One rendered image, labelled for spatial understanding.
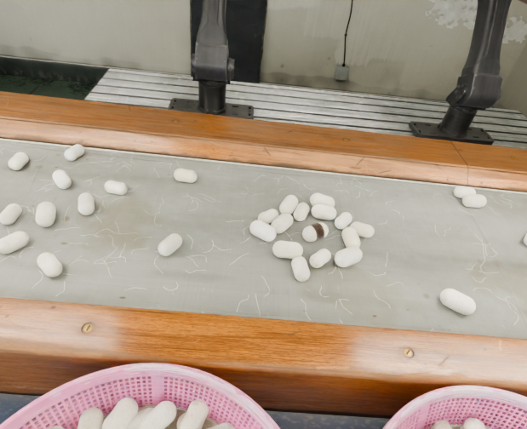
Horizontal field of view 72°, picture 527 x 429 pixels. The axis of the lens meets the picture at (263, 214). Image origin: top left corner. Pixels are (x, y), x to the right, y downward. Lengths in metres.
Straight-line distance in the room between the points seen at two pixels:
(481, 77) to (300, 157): 0.50
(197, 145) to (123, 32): 2.04
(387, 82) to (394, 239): 2.24
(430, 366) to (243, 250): 0.24
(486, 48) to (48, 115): 0.88
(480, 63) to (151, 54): 2.04
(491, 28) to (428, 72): 1.81
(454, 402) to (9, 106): 0.75
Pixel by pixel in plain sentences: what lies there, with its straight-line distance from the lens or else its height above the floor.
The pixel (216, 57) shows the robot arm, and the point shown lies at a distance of 0.82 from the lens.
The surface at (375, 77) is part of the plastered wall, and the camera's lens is 2.69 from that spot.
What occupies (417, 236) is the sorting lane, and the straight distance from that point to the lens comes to 0.56.
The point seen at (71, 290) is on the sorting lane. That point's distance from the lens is 0.45.
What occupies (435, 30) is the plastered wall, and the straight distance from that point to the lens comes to 2.71.
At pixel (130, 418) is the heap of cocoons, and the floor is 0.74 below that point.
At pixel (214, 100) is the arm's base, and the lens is 0.87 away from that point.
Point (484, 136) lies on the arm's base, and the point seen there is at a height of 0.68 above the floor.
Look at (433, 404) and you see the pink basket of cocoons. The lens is 0.39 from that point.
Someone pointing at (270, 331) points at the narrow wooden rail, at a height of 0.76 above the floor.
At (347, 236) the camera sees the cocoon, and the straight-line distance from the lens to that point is 0.49.
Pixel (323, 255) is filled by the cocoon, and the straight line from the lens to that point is 0.45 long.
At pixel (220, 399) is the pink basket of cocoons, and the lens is 0.35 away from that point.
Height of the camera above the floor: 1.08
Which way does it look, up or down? 42 degrees down
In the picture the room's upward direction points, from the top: 8 degrees clockwise
